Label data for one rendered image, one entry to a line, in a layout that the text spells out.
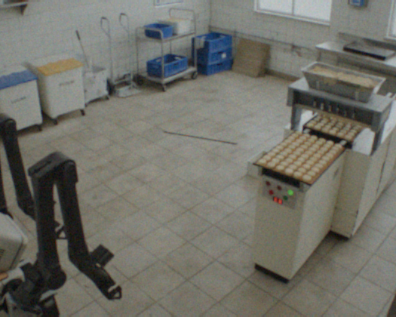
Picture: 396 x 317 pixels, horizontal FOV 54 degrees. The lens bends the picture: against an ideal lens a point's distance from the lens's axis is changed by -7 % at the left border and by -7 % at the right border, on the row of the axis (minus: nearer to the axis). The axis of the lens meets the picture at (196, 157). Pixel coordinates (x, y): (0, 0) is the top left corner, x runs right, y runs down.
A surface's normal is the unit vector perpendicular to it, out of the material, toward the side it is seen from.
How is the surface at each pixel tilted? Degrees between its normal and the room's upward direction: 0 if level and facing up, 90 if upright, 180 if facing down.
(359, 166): 90
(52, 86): 92
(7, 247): 90
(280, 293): 0
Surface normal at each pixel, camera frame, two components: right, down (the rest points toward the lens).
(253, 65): -0.65, -0.02
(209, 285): 0.00, -0.87
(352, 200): -0.62, 0.39
